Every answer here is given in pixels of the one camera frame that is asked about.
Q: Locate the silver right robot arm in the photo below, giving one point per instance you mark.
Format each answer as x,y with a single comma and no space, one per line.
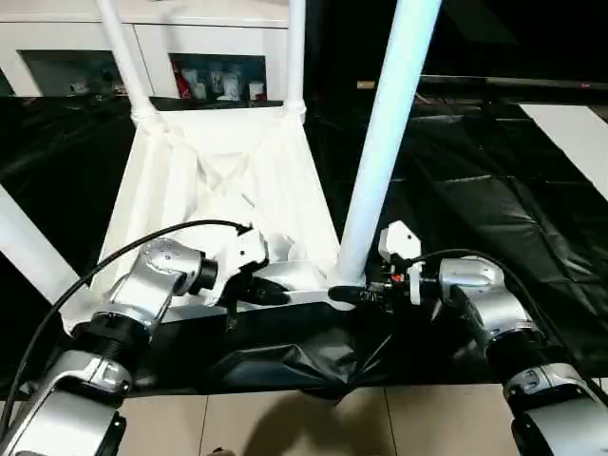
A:
484,285

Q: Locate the flat white board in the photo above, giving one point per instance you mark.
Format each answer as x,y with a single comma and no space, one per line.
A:
570,138

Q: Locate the white plastic table top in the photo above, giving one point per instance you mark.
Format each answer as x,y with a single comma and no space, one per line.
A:
190,190

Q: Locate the white cup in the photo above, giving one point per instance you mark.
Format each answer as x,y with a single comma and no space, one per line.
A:
255,91

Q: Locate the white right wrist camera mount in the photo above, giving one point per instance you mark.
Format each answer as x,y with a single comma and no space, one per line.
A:
401,240

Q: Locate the gold rectangular label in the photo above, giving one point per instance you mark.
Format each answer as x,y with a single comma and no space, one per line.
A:
366,84

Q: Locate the white glass-door cabinet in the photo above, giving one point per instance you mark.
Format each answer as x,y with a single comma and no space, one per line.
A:
214,33

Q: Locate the black glossy mat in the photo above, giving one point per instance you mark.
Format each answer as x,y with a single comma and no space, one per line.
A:
499,214

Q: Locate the red bottle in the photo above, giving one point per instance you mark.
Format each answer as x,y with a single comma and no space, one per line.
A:
182,83

